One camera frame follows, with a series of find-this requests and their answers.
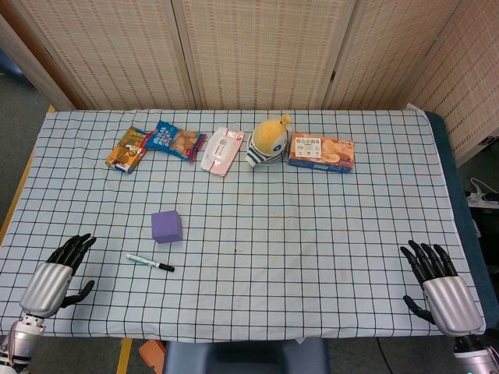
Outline orange cardboard box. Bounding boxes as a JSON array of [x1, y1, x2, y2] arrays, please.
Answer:
[[138, 339, 165, 368]]

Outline white marker pen black cap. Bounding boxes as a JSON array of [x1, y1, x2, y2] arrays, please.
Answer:
[[125, 253, 175, 273]]

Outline blue cookie snack bag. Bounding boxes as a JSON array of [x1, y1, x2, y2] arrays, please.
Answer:
[[142, 119, 208, 162]]

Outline yellow orange snack box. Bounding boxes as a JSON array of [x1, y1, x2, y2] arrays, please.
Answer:
[[105, 125, 151, 175]]

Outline white power strip with cables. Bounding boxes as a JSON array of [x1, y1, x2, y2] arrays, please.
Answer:
[[465, 177, 499, 208]]

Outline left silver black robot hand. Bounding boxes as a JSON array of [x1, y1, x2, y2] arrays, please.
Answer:
[[19, 234, 97, 319]]

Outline purple foam cube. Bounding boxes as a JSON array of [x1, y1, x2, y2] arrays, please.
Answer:
[[150, 210, 184, 245]]

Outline yellow striped plush toy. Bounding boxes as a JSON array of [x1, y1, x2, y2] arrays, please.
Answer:
[[244, 113, 293, 169]]

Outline beige folding screen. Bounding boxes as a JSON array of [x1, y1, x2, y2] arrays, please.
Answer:
[[0, 0, 499, 164]]

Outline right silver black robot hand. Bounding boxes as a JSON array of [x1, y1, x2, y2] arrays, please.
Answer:
[[400, 239, 486, 337]]

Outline white pink wet wipes pack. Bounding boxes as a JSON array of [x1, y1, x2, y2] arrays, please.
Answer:
[[200, 125, 246, 177]]

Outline dark blue chair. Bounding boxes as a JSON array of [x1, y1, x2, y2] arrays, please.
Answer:
[[162, 337, 329, 374]]

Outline blue checkered tablecloth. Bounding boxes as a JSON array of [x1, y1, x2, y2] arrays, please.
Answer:
[[0, 108, 487, 344]]

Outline orange blue biscuit box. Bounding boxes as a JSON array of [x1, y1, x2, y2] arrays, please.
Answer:
[[286, 133, 356, 174]]

